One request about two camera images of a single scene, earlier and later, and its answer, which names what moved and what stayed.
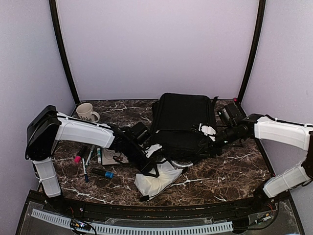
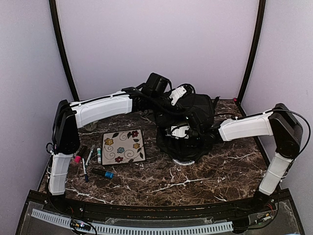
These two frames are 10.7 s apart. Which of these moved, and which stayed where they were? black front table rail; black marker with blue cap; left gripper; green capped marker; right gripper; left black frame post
Moved: right gripper; left gripper
Stayed: green capped marker; black marker with blue cap; left black frame post; black front table rail
